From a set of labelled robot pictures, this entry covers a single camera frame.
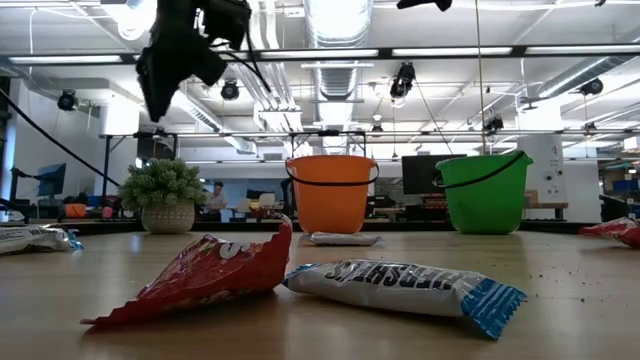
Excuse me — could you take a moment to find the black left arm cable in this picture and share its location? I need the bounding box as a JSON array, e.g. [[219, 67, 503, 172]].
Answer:
[[0, 29, 274, 187]]

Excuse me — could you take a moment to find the black aluminium table frame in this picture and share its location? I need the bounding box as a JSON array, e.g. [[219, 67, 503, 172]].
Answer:
[[0, 217, 601, 236]]

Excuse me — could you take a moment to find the green potted plant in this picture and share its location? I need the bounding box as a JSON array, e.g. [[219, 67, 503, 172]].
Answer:
[[117, 157, 209, 235]]

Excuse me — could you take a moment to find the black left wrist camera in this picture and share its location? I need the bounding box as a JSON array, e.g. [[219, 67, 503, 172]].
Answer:
[[199, 0, 253, 51]]

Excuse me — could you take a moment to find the white blue Hershey's bar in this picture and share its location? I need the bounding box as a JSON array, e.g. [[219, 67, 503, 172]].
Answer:
[[0, 223, 85, 256], [308, 231, 383, 247], [282, 258, 529, 341]]

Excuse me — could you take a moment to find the silver ventilation duct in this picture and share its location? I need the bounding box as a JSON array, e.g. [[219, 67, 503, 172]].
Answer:
[[537, 54, 634, 99], [302, 0, 375, 101]]

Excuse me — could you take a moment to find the wooden background desk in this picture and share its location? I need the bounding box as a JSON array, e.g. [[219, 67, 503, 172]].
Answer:
[[522, 201, 570, 221]]

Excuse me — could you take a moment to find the black overhead light beam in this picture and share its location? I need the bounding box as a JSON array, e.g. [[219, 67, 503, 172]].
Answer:
[[0, 44, 640, 65]]

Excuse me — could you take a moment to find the black office chair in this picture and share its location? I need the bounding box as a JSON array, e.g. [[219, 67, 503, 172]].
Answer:
[[598, 192, 630, 221]]

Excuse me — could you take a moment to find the green plastic bucket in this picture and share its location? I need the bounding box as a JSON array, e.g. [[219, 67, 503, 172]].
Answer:
[[432, 149, 534, 235]]

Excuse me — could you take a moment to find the red Skittles candy bag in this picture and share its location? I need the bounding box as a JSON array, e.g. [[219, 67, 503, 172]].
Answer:
[[79, 213, 295, 330], [577, 216, 640, 250]]

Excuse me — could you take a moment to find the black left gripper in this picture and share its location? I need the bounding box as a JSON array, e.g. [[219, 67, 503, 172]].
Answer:
[[134, 28, 230, 124]]

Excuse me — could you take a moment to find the black background rack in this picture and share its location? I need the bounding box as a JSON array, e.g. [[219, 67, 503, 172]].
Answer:
[[98, 130, 179, 201]]

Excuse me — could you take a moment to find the orange plastic bucket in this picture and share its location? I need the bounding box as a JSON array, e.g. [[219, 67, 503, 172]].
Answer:
[[283, 154, 380, 235]]

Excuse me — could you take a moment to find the black computer monitor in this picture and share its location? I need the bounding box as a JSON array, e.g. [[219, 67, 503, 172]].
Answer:
[[401, 154, 441, 196]]

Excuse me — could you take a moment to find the person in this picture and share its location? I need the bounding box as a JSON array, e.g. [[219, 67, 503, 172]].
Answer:
[[204, 180, 230, 223]]

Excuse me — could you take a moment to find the dark monitor on arm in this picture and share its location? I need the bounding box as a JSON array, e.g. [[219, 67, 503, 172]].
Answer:
[[35, 162, 68, 198]]

